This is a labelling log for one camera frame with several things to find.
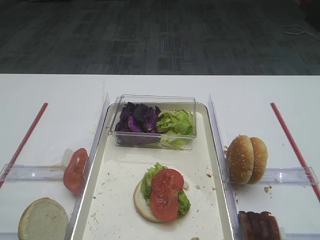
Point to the sesame top bun front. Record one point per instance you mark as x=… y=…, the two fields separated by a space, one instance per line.
x=240 y=160

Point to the right long clear rail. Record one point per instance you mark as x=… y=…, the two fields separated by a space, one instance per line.
x=228 y=191

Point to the white pusher block right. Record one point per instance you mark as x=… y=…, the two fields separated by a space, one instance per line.
x=282 y=231

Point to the green lettuce in container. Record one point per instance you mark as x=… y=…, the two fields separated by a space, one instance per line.
x=175 y=122

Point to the bottom bun on tray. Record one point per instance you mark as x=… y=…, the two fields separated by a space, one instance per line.
x=141 y=205

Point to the lower right clear holder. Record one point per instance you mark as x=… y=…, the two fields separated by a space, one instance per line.
x=300 y=236

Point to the clear plastic salad container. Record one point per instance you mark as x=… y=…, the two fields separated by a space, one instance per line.
x=163 y=103

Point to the upper left clear holder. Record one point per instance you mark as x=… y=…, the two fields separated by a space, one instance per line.
x=31 y=173

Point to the stack of bacon patties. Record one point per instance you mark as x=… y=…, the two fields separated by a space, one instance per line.
x=259 y=226

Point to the right red strip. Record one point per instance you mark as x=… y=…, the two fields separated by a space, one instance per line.
x=296 y=150

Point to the left red strip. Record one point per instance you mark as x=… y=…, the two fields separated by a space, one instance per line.
x=25 y=140

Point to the green lettuce on bun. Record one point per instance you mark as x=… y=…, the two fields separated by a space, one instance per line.
x=146 y=189

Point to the red strip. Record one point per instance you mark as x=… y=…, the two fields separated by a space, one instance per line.
x=25 y=140
x=296 y=150

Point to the purple cabbage leaves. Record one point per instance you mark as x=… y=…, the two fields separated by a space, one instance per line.
x=138 y=118

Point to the left long clear rail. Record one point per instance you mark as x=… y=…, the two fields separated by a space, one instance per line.
x=92 y=160

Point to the lower left clear holder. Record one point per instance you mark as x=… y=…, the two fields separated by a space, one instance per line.
x=9 y=236

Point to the upper right clear holder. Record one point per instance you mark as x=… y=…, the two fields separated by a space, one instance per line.
x=292 y=176

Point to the white rectangular metal tray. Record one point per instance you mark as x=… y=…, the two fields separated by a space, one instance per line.
x=108 y=211

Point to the red tomato slices stack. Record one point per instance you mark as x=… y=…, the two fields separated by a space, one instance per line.
x=73 y=177

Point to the bun half at left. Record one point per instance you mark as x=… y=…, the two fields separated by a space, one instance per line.
x=43 y=219

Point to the long clear rail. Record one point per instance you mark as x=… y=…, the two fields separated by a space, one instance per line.
x=92 y=160
x=228 y=191

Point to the clear holder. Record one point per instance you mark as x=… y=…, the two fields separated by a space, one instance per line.
x=9 y=236
x=300 y=236
x=31 y=173
x=292 y=176

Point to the white pusher block left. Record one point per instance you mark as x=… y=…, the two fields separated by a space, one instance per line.
x=67 y=155

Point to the sesame top bun rear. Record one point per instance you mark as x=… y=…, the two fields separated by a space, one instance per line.
x=260 y=154

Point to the white pusher block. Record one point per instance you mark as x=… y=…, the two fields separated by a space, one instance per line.
x=282 y=231
x=67 y=155

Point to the sesame bun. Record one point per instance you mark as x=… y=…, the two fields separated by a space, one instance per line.
x=240 y=160
x=260 y=154

